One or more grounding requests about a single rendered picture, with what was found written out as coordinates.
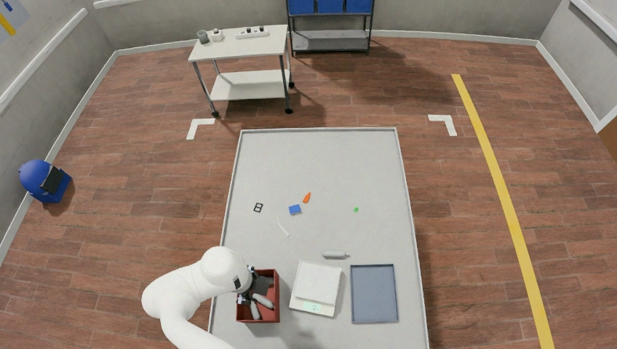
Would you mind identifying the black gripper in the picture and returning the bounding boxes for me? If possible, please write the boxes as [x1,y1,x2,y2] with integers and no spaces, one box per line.
[236,265,259,305]

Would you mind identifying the blue rectangular block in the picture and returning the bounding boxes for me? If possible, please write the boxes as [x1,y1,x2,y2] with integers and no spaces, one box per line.
[289,204,300,214]

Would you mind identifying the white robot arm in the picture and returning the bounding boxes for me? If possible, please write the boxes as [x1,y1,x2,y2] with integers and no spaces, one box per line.
[142,246,252,349]

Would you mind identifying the red open box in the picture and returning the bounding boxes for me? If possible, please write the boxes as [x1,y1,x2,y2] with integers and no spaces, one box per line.
[236,269,280,323]

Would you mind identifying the white digital scale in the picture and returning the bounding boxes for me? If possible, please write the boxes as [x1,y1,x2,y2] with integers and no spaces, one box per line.
[290,260,342,317]

